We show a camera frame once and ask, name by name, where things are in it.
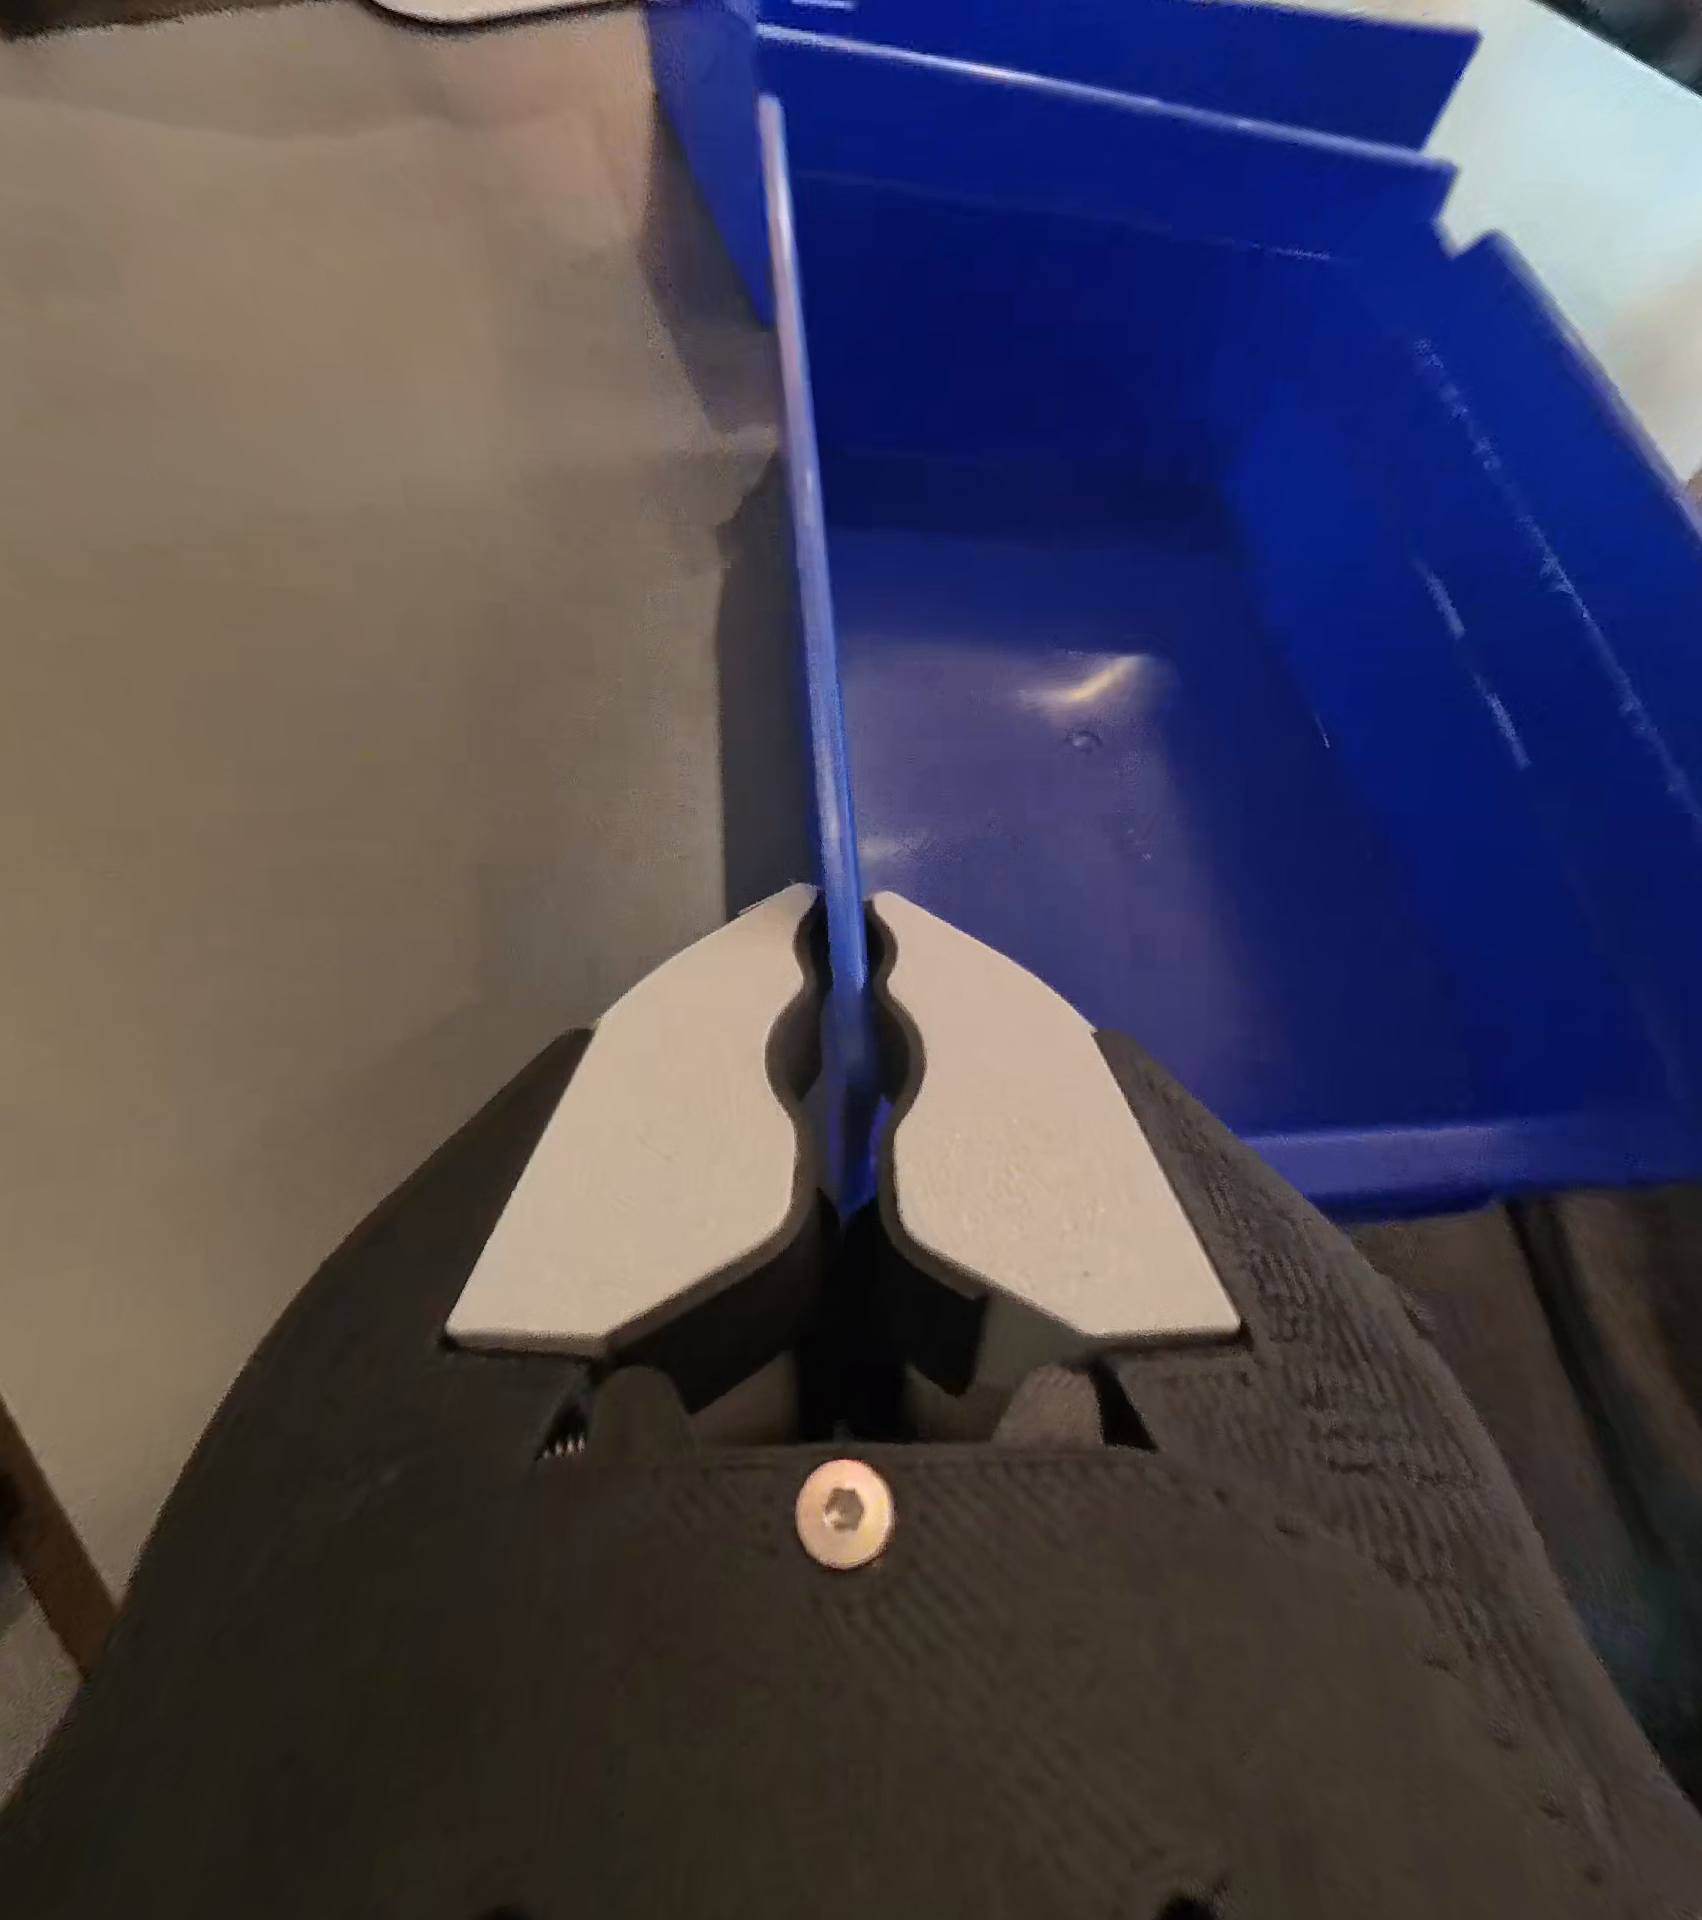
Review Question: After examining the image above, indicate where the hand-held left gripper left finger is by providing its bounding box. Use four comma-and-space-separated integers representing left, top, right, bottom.
447, 885, 827, 1357

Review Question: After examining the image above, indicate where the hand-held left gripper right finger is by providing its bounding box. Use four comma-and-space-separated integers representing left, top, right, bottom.
867, 892, 1244, 1345

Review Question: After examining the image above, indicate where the blue plastic bin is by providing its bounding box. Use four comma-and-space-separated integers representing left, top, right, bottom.
645, 0, 1485, 325
753, 30, 1702, 1218

